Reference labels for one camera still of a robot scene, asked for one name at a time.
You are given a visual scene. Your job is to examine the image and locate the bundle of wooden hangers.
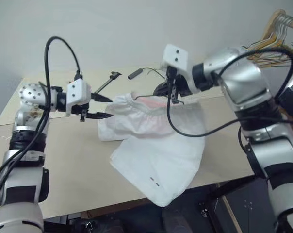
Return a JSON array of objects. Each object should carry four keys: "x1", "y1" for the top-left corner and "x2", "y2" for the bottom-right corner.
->
[{"x1": 243, "y1": 14, "x2": 293, "y2": 69}]

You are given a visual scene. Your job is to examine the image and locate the black caliper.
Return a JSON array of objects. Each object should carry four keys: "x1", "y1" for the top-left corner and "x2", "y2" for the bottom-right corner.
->
[{"x1": 91, "y1": 70, "x2": 123, "y2": 94}]

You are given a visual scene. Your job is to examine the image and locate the wooden slat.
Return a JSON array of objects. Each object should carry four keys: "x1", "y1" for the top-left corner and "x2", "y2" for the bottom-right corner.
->
[{"x1": 220, "y1": 195, "x2": 243, "y2": 233}]

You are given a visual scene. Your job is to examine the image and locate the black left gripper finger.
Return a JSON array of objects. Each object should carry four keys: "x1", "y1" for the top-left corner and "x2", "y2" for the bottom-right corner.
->
[
  {"x1": 91, "y1": 93, "x2": 113, "y2": 103},
  {"x1": 85, "y1": 111, "x2": 114, "y2": 120}
]

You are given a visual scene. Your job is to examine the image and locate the black adapter with cable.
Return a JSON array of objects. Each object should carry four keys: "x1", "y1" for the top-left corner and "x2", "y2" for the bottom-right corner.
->
[{"x1": 127, "y1": 67, "x2": 167, "y2": 81}]

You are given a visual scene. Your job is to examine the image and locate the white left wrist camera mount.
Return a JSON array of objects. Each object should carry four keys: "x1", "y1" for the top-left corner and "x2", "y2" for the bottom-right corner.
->
[{"x1": 65, "y1": 80, "x2": 92, "y2": 116}]

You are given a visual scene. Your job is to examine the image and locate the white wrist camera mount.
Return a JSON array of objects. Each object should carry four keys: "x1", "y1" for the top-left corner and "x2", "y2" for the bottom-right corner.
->
[
  {"x1": 65, "y1": 80, "x2": 92, "y2": 116},
  {"x1": 161, "y1": 44, "x2": 195, "y2": 94}
]

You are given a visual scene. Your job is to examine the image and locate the black case with white dots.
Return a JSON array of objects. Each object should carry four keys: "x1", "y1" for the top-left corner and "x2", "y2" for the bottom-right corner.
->
[{"x1": 208, "y1": 179, "x2": 273, "y2": 233}]

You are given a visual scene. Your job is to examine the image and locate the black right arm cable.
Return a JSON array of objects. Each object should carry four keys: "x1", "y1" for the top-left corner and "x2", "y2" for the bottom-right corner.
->
[{"x1": 166, "y1": 47, "x2": 293, "y2": 152}]

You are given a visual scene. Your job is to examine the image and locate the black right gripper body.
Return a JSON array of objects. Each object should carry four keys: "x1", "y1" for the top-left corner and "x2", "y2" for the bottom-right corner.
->
[{"x1": 165, "y1": 66, "x2": 194, "y2": 105}]

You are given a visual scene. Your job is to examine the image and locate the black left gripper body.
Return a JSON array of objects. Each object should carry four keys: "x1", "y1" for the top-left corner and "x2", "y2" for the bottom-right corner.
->
[{"x1": 72, "y1": 93, "x2": 96, "y2": 122}]

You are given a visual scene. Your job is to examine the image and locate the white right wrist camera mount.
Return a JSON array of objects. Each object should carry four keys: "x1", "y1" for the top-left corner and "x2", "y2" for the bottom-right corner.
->
[{"x1": 161, "y1": 44, "x2": 195, "y2": 94}]

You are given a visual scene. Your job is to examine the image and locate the black box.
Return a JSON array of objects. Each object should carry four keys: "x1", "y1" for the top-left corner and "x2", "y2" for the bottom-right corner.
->
[{"x1": 279, "y1": 72, "x2": 293, "y2": 117}]

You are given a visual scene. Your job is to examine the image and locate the white shorts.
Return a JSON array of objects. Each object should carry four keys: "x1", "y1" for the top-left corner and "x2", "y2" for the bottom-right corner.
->
[{"x1": 97, "y1": 93, "x2": 206, "y2": 208}]

